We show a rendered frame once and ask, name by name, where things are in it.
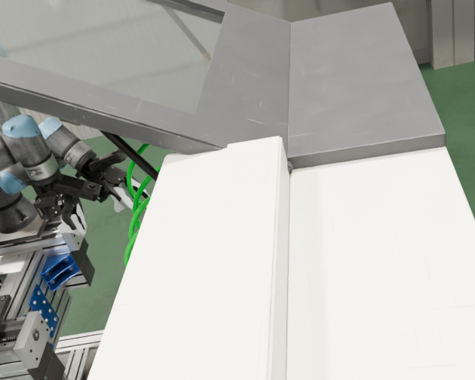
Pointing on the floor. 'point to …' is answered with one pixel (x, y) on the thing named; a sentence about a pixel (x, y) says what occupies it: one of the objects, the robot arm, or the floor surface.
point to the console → (206, 272)
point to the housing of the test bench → (377, 215)
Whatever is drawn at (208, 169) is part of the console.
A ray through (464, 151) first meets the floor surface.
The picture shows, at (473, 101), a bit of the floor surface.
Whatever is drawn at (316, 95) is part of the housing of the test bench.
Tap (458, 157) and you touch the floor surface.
